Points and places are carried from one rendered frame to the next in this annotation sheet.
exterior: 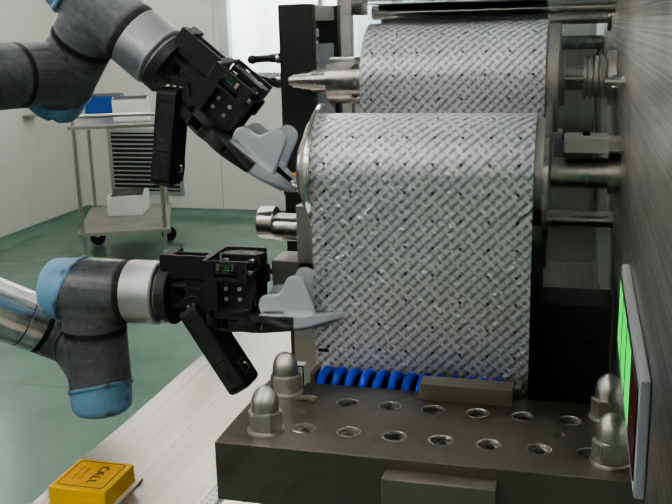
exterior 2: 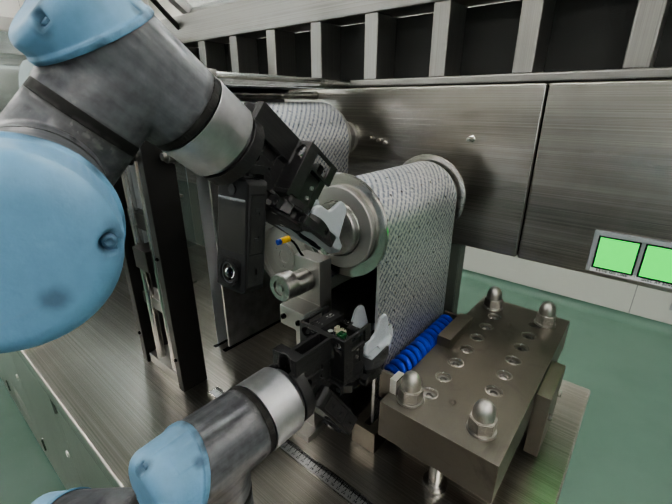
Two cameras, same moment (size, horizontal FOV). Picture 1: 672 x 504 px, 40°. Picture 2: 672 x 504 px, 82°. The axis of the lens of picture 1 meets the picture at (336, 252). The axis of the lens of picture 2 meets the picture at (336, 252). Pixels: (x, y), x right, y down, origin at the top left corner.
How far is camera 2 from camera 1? 0.96 m
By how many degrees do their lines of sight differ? 62
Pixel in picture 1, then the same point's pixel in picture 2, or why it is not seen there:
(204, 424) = not seen: hidden behind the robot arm
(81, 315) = (238, 488)
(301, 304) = (385, 333)
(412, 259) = (417, 268)
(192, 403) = not seen: hidden behind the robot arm
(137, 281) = (289, 402)
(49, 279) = (186, 486)
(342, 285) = (390, 305)
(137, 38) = (235, 116)
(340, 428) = (488, 392)
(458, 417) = (481, 345)
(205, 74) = (286, 157)
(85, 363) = not seen: outside the picture
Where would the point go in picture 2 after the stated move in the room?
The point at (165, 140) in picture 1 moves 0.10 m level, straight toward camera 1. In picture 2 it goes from (259, 240) to (361, 249)
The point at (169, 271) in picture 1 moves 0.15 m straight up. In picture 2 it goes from (304, 371) to (299, 239)
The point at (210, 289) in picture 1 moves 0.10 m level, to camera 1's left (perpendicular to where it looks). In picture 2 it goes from (348, 363) to (307, 424)
